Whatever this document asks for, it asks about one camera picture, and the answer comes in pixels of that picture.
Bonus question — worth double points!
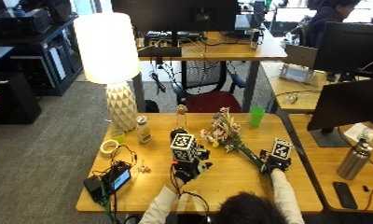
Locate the black device with screen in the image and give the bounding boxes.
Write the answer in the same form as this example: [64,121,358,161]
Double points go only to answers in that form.
[101,161,133,194]

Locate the white lotion bottle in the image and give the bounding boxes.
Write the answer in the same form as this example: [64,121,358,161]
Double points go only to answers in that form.
[135,115,153,145]

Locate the small white earbuds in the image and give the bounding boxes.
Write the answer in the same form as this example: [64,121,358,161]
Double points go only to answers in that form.
[137,161,152,175]

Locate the white paper sheet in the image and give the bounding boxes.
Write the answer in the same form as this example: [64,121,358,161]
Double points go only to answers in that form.
[343,122,373,145]

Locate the red office chair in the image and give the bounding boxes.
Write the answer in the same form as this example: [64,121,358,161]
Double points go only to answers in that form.
[170,60,249,114]

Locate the wooden side desk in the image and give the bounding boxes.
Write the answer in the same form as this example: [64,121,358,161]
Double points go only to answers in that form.
[287,113,373,215]
[260,60,333,114]

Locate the black keyboard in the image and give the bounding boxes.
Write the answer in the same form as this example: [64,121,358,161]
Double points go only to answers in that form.
[143,29,206,40]

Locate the small yellow-green cup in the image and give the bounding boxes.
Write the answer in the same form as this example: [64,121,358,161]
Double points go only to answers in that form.
[109,128,127,145]

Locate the black cable bundle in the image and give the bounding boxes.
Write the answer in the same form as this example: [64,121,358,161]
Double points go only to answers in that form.
[108,144,140,171]

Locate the grey laptop on stand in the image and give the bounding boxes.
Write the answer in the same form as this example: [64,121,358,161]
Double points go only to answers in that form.
[277,44,319,85]

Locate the white table lamp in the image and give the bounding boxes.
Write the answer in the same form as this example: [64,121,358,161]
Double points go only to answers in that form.
[72,12,141,133]

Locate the steel water bottle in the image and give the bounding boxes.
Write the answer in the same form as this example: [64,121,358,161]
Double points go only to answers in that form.
[335,137,373,182]

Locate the black glove cable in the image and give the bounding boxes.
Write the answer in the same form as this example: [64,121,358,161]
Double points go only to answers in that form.
[168,161,212,219]

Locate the beige tape roll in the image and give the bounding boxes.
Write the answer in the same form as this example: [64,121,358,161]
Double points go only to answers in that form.
[99,139,121,159]

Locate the black smartphone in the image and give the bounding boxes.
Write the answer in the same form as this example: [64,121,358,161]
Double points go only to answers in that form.
[331,180,359,210]

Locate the black battery box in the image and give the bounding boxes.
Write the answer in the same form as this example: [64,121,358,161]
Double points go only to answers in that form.
[83,175,108,203]

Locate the green plastic cup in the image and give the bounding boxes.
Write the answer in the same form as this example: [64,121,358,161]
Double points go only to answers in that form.
[249,105,268,129]

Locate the black computer monitor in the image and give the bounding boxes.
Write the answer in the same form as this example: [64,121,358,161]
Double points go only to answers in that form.
[109,0,242,49]
[311,21,373,78]
[306,77,373,148]

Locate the person's right hand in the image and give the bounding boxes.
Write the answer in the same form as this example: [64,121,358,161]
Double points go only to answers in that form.
[258,148,293,175]

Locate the white marker cube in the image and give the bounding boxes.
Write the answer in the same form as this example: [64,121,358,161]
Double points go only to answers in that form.
[270,137,294,161]
[169,133,198,163]

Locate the dried flower bouquet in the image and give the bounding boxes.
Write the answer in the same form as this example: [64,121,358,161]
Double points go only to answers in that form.
[198,106,268,169]

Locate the black storage shelf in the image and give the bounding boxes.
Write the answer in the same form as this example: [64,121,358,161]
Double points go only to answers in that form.
[0,7,84,97]

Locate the person's left hand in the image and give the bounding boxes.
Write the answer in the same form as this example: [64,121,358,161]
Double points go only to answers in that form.
[169,126,214,185]

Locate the black cabinet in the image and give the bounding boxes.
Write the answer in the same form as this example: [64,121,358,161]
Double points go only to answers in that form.
[0,71,44,126]

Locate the black bag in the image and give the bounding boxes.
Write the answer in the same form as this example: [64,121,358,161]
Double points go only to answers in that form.
[143,99,161,114]

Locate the clear glass bottle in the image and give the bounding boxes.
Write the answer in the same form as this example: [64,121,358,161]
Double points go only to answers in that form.
[176,104,189,131]

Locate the wooden office desk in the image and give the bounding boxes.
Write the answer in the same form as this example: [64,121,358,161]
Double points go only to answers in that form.
[136,28,289,114]

